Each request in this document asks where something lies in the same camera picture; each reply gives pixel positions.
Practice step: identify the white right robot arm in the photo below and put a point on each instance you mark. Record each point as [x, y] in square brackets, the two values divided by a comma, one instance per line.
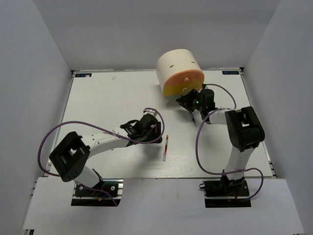
[244, 130]

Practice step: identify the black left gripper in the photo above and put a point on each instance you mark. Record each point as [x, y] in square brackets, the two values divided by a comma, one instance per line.
[158, 131]

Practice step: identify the red gel pen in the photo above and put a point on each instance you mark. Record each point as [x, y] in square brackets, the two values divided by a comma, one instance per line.
[165, 149]

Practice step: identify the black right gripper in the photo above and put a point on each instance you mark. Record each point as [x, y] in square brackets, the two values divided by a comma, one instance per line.
[187, 100]

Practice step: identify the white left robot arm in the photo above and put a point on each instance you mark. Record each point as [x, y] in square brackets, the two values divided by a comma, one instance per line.
[71, 154]

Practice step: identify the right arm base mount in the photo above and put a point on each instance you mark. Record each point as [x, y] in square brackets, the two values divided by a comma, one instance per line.
[217, 195]

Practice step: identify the green gel pen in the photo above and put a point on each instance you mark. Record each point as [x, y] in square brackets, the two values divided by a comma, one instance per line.
[193, 119]

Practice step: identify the round cream drawer organizer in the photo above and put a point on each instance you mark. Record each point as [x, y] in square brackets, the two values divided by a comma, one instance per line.
[178, 73]

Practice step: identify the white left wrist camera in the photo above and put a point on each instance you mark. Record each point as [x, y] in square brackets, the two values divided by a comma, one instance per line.
[150, 111]

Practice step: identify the blue label sticker left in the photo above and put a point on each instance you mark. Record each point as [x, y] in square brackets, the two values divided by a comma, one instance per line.
[83, 74]

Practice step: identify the blue label sticker right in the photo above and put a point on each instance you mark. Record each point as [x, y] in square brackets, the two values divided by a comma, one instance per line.
[229, 72]

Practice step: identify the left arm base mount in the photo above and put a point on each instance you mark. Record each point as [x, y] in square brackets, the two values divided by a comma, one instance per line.
[107, 194]

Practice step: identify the blue label sticker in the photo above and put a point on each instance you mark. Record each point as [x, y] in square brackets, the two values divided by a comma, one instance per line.
[229, 72]
[83, 74]

